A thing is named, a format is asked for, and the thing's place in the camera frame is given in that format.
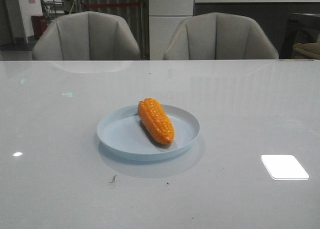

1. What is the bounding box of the white cabinet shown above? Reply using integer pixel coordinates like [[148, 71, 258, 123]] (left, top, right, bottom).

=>
[[148, 0, 194, 61]]

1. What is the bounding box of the light blue round plate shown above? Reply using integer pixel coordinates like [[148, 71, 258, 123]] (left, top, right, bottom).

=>
[[97, 105, 200, 162]]

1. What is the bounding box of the right grey upholstered chair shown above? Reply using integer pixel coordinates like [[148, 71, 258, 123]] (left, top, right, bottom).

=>
[[163, 12, 279, 61]]

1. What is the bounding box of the left grey upholstered chair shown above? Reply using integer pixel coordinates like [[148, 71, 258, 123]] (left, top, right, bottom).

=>
[[32, 11, 140, 61]]

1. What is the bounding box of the grey upholstered chair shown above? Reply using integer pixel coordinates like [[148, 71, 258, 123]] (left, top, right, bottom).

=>
[[163, 12, 279, 61], [32, 11, 140, 61]]

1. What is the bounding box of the orange toy corn cob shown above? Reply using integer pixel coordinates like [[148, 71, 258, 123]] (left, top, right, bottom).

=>
[[137, 98, 175, 145]]

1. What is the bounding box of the grey counter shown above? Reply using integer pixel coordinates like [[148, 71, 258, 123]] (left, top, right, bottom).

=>
[[193, 0, 320, 55]]

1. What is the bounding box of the red barrier belt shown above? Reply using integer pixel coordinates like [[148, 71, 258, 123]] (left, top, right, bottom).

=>
[[84, 2, 141, 9]]

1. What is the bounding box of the red bin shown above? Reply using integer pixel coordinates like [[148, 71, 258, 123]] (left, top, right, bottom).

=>
[[31, 14, 47, 40]]

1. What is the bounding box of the beige cushion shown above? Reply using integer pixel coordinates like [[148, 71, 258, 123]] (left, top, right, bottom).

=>
[[293, 42, 320, 60]]

